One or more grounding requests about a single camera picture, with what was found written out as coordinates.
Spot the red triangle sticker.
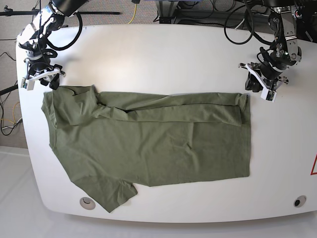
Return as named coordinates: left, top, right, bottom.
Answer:
left=311, top=155, right=317, bottom=175

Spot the white power cable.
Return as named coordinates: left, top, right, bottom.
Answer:
left=234, top=9, right=251, bottom=30

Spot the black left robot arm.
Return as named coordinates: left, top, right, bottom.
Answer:
left=223, top=0, right=302, bottom=101

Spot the right table cable grommet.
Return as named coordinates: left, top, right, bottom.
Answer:
left=294, top=195, right=307, bottom=208

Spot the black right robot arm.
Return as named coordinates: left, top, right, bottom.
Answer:
left=17, top=0, right=86, bottom=90

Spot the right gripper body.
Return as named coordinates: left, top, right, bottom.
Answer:
left=24, top=58, right=66, bottom=81

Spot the yellow floor cable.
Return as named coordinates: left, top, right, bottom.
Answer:
left=0, top=101, right=22, bottom=127

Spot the left table cable grommet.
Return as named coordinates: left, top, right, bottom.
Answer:
left=79, top=197, right=96, bottom=210

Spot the olive green T-shirt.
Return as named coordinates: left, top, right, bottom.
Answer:
left=42, top=86, right=251, bottom=212

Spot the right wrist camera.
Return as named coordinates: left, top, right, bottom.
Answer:
left=21, top=78, right=35, bottom=91

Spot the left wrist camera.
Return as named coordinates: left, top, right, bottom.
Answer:
left=261, top=89, right=276, bottom=102

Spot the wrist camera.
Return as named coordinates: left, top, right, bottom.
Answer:
left=261, top=89, right=276, bottom=102
left=21, top=78, right=35, bottom=91

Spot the yellow hanging cable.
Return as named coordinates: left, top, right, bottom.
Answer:
left=128, top=4, right=138, bottom=25

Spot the black tripod stand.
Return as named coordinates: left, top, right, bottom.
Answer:
left=0, top=0, right=121, bottom=23

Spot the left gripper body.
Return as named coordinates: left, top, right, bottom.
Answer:
left=238, top=62, right=289, bottom=91

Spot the table cable grommet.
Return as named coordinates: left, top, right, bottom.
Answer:
left=294, top=195, right=307, bottom=208
left=79, top=197, right=96, bottom=210

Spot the black floor cable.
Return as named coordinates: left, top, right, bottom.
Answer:
left=0, top=51, right=19, bottom=136

